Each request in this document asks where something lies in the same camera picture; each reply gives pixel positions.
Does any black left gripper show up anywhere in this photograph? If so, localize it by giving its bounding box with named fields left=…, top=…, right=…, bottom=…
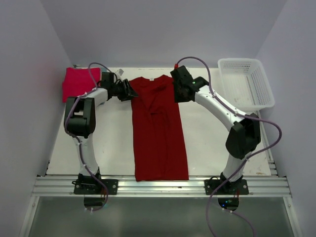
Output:
left=111, top=79, right=138, bottom=101

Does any dark red t shirt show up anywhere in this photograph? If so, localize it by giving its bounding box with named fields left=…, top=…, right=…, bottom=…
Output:
left=130, top=75, right=189, bottom=181

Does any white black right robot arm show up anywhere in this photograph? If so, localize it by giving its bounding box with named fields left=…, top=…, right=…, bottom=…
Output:
left=170, top=64, right=261, bottom=195

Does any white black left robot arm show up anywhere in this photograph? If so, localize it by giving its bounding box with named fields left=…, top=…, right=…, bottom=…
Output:
left=64, top=73, right=138, bottom=195

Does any white perforated plastic basket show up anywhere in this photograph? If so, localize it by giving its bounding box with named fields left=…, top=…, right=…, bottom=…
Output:
left=218, top=58, right=275, bottom=112

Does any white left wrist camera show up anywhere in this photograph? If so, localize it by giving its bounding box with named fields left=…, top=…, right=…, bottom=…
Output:
left=116, top=69, right=124, bottom=76

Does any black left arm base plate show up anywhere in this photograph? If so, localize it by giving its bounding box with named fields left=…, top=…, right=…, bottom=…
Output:
left=72, top=179, right=119, bottom=195

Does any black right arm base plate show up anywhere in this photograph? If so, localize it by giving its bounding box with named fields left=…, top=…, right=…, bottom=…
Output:
left=204, top=177, right=249, bottom=195

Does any aluminium mounting rail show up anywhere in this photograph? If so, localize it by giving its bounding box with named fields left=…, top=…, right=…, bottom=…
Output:
left=31, top=175, right=291, bottom=198

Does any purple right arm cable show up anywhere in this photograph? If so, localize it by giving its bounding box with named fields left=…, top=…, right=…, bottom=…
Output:
left=175, top=56, right=282, bottom=237

